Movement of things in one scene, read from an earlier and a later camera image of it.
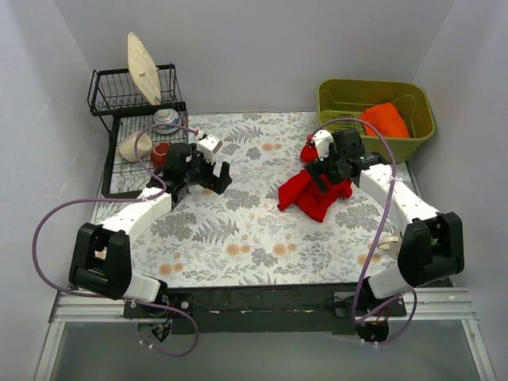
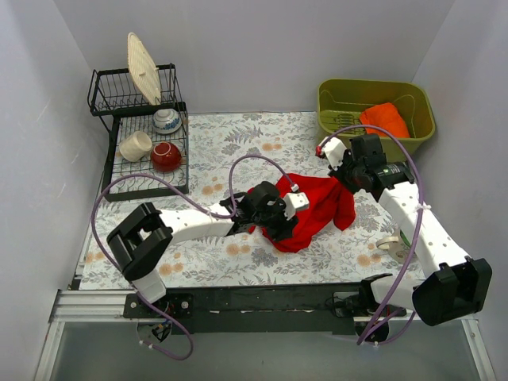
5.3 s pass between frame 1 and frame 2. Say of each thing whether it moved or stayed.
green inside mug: stayed
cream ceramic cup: stayed
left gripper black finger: moved
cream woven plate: stayed
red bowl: stayed
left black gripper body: moved
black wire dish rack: stayed
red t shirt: moved
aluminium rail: stayed
